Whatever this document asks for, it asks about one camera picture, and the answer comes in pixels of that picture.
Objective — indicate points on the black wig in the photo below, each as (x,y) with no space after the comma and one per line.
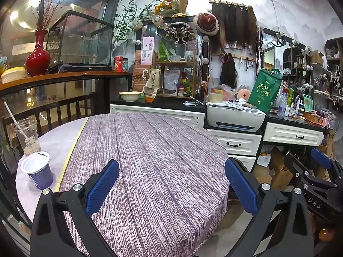
(229,72)

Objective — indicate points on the stack of papers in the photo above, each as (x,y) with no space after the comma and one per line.
(235,103)

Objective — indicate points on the white straw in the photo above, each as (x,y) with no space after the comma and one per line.
(12,115)

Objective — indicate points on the purple striped tablecloth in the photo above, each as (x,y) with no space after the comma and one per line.
(155,179)

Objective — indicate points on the ornate headdress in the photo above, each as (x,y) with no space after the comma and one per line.
(181,33)

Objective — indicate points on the red tin can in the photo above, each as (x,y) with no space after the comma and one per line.
(118,64)

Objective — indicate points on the white shopping bag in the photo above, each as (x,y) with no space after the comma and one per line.
(264,156)

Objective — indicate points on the dried flower branches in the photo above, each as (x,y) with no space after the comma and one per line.
(44,16)

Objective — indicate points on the grey-brown pouch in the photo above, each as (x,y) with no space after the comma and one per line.
(171,83)

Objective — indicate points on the hanging hair extensions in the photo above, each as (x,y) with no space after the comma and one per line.
(233,24)

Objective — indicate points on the red embroidered hat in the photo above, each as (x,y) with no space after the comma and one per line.
(206,22)

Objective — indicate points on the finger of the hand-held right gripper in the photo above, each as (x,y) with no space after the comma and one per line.
(294,167)
(320,158)

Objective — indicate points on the glass bowl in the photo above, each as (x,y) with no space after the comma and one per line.
(174,58)

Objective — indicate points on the clear water bottle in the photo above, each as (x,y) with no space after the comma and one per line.
(282,107)

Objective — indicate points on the photo card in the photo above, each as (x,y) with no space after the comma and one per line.
(148,43)

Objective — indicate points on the white printer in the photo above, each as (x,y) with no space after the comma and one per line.
(235,117)

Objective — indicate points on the small pink-lid jar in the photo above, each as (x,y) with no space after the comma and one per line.
(181,91)

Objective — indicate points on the cardboard box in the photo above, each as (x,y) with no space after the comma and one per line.
(281,171)

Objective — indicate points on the vanity mirror with bulbs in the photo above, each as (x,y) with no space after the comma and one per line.
(270,56)
(201,75)

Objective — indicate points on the pink plastic bag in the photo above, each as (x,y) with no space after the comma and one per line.
(227,91)

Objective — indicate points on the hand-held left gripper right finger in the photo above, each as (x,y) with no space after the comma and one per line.
(241,187)

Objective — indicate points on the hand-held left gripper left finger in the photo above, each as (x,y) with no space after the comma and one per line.
(103,186)

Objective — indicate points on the brown printed box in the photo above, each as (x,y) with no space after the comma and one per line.
(138,80)

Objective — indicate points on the cream canvas bag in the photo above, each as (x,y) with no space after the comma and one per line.
(152,81)

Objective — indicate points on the bamboo shelf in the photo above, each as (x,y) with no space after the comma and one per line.
(193,67)

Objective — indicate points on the teal framed picture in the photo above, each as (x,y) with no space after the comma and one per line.
(308,103)

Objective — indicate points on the yellow lidded bowl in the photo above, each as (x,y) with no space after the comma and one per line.
(12,75)

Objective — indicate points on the cream bowl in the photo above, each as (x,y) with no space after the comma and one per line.
(128,97)

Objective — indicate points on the clear plastic cup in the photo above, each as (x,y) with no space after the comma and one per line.
(28,136)

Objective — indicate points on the red vase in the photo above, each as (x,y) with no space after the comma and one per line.
(37,61)

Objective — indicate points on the peach foam disc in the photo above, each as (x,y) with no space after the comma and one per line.
(243,94)

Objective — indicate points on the sunflower bouquet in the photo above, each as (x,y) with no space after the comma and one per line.
(167,5)

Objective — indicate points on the green leafy plant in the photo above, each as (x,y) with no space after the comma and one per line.
(126,24)

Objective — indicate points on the row of cosmetic bottles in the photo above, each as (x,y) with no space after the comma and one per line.
(293,104)

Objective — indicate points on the green gift bag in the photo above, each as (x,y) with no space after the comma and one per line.
(264,91)

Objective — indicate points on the glass terrarium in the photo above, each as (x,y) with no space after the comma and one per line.
(80,42)

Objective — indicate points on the glass jar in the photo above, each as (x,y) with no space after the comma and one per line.
(125,65)

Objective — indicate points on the small white device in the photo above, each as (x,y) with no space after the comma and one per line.
(189,103)

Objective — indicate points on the beige tape roll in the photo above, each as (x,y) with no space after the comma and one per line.
(215,98)

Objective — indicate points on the orange wooden box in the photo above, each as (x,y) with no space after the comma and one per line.
(313,118)

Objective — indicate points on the wooden ledge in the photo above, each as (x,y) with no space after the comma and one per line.
(67,77)

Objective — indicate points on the blue yogurt cup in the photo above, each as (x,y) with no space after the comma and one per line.
(37,172)

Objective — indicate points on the black railing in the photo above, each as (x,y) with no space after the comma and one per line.
(67,109)

